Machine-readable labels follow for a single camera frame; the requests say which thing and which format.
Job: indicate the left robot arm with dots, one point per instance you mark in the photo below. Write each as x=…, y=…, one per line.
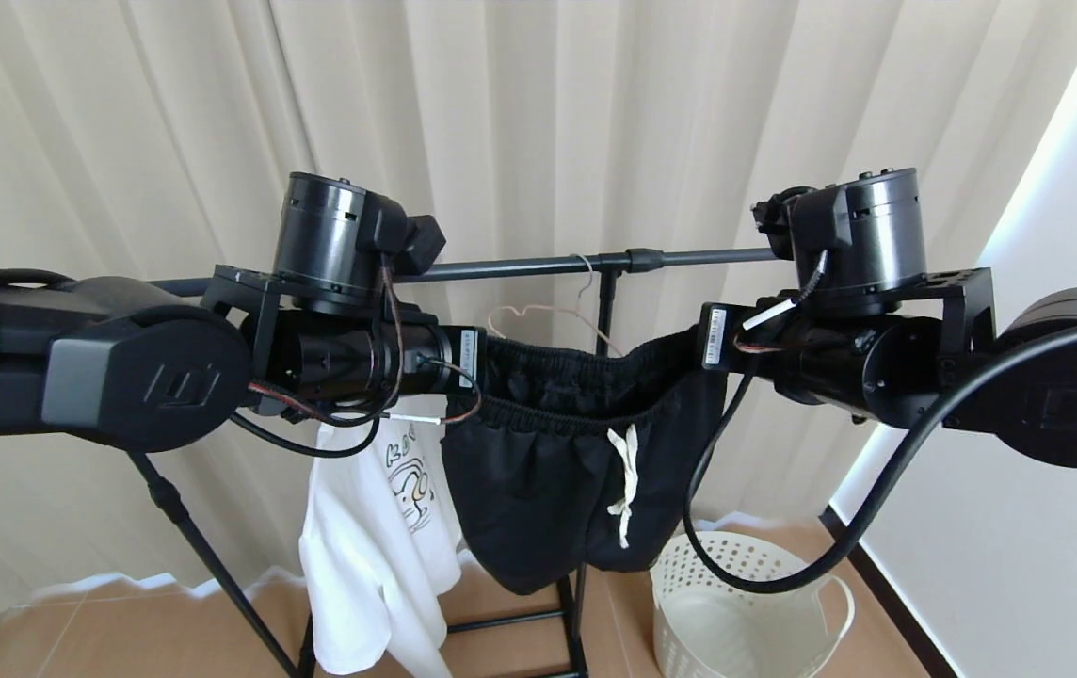
x=124, y=367

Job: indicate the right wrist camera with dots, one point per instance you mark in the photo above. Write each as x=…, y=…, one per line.
x=774, y=217

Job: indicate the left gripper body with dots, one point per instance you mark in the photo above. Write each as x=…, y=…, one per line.
x=341, y=358

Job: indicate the black clothes rack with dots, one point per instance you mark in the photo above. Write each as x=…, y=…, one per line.
x=520, y=267

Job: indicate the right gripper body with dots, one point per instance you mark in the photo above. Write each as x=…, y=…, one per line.
x=802, y=353

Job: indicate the black garment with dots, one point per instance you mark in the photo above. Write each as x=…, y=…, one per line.
x=538, y=490

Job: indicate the pink clothes hanger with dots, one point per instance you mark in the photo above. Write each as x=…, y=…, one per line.
x=586, y=273

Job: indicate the white laundry basket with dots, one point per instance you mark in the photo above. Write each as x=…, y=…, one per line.
x=736, y=621

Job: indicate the white printed T-shirt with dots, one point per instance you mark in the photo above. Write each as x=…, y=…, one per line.
x=360, y=546

